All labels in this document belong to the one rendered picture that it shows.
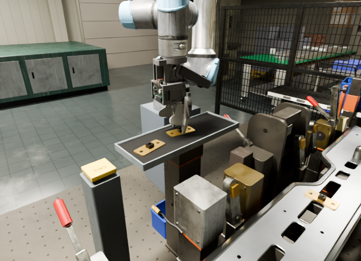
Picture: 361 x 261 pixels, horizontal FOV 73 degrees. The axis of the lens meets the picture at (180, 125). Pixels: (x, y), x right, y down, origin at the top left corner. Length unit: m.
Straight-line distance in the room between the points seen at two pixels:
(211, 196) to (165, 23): 0.41
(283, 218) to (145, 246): 0.52
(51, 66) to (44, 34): 2.40
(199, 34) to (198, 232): 0.71
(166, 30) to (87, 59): 4.73
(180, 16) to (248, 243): 0.54
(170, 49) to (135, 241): 0.72
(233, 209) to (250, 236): 0.07
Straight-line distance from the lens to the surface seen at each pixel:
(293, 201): 0.78
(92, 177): 0.57
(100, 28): 7.80
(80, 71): 5.30
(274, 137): 0.82
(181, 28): 0.61
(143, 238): 1.04
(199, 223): 0.57
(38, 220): 1.23
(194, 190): 0.58
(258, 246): 0.64
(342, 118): 1.29
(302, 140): 0.92
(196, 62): 0.98
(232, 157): 0.77
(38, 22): 7.44
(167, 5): 0.61
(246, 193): 0.68
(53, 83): 5.22
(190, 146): 0.65
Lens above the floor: 1.48
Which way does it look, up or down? 24 degrees down
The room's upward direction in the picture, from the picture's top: straight up
